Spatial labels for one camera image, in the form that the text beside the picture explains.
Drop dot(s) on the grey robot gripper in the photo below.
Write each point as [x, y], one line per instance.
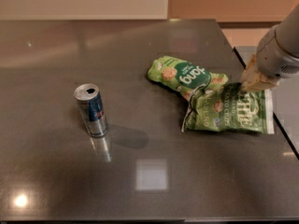
[270, 57]

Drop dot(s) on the green jalapeno kettle chip bag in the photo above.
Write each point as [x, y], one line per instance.
[230, 109]

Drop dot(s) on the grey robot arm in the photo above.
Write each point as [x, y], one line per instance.
[288, 33]

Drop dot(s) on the green rice chip bag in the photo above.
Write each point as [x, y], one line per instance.
[184, 77]

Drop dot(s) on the grey side table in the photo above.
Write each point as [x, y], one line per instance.
[286, 114]

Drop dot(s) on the blue silver energy drink can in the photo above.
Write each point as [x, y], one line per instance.
[91, 109]

